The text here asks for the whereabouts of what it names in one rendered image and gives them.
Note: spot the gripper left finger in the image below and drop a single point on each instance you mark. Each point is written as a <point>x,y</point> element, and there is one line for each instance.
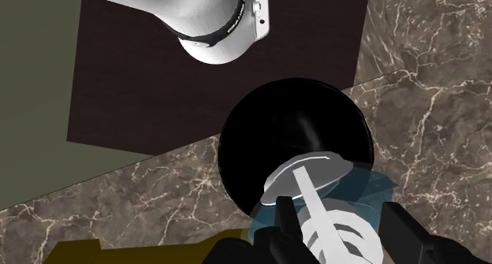
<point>284,236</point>

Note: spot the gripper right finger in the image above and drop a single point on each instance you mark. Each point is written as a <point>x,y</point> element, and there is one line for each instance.
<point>407,240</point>

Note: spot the translucent blue container white lid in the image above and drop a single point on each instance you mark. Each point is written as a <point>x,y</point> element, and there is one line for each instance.
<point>346,232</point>

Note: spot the black bowl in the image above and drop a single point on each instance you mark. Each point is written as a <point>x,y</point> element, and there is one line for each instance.
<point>276,128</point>

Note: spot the dark yellow flat object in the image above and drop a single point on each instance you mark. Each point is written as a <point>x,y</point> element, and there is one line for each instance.
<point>127,253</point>

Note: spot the dark brown robot stand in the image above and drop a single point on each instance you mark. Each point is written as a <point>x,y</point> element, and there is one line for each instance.
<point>130,98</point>

